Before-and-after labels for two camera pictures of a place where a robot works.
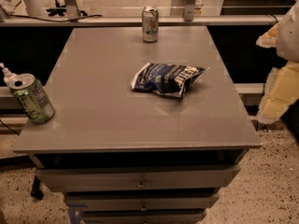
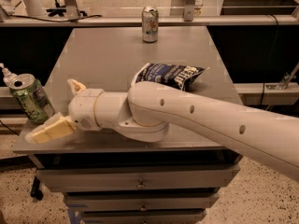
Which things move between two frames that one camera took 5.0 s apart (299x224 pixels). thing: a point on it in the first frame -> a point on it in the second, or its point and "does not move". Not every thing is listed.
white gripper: x=290 y=36 -> x=82 y=108
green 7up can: x=32 y=95 does not move
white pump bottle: x=7 y=75 does not move
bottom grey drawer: x=144 y=217 does not move
